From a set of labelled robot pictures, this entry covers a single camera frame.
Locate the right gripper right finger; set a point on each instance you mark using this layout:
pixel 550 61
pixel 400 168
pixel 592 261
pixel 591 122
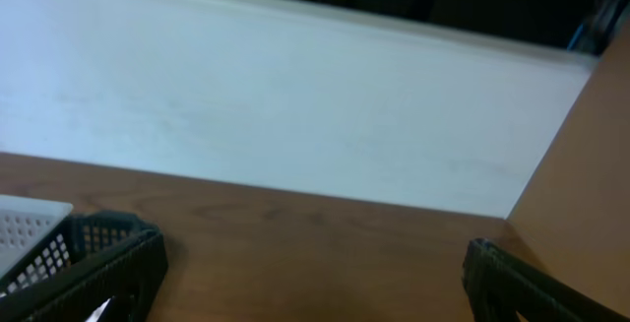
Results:
pixel 502 288

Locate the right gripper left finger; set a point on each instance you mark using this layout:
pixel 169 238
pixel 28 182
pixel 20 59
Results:
pixel 127 276

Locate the black plastic basket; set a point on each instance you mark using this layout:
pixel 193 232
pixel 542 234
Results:
pixel 77 238

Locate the clear plastic basket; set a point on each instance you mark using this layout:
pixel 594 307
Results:
pixel 24 223

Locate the white partition board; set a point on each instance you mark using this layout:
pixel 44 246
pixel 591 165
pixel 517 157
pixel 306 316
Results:
pixel 286 95

